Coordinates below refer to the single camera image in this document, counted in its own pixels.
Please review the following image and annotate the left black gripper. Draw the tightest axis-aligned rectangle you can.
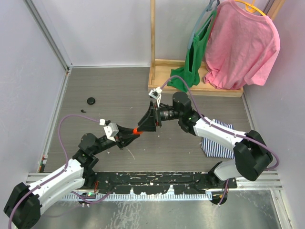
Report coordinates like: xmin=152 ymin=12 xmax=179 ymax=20
xmin=91 ymin=124 xmax=139 ymax=155

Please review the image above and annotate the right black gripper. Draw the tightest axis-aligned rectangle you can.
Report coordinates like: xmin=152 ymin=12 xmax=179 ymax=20
xmin=137 ymin=101 xmax=182 ymax=132

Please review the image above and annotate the orange earbud charging case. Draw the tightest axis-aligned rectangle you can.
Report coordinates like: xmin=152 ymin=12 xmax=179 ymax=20
xmin=133 ymin=128 xmax=143 ymax=135

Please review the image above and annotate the blue striped cloth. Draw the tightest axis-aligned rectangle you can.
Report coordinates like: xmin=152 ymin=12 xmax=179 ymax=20
xmin=201 ymin=119 xmax=236 ymax=160

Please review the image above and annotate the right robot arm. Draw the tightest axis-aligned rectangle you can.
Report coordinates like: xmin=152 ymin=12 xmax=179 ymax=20
xmin=137 ymin=92 xmax=273 ymax=188

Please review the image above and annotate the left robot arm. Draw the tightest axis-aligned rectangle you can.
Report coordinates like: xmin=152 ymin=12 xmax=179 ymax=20
xmin=3 ymin=123 xmax=142 ymax=229

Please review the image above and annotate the wooden clothes rack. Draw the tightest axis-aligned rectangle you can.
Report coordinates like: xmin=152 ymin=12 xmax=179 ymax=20
xmin=148 ymin=0 xmax=286 ymax=98

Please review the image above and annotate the green tank top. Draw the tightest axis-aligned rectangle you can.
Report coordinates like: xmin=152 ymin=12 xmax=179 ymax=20
xmin=167 ymin=10 xmax=217 ymax=92

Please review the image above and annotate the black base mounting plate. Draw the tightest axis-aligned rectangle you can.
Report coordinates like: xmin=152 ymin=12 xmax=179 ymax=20
xmin=79 ymin=172 xmax=226 ymax=195

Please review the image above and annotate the pink t-shirt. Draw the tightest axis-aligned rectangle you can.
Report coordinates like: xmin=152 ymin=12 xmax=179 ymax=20
xmin=203 ymin=0 xmax=280 ymax=90

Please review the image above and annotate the blue-grey hanger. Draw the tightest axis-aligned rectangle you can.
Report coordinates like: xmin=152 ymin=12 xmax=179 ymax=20
xmin=188 ymin=0 xmax=220 ymax=50

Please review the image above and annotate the yellow hanger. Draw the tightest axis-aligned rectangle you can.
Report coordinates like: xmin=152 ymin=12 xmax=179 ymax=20
xmin=235 ymin=0 xmax=266 ymax=16

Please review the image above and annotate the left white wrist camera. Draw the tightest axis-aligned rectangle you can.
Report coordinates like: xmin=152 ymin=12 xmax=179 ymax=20
xmin=99 ymin=119 xmax=119 ymax=142

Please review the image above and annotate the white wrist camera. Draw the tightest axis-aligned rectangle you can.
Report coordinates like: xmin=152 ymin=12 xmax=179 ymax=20
xmin=148 ymin=87 xmax=162 ymax=107
xmin=99 ymin=119 xmax=119 ymax=142

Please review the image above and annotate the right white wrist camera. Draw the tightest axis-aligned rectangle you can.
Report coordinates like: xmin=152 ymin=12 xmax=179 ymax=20
xmin=148 ymin=87 xmax=162 ymax=107

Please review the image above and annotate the white cable duct strip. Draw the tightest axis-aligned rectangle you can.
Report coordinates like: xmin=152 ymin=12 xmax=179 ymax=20
xmin=61 ymin=190 xmax=213 ymax=201

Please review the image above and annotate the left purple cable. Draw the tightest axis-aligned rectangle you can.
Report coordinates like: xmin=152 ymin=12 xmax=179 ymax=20
xmin=8 ymin=114 xmax=102 ymax=229

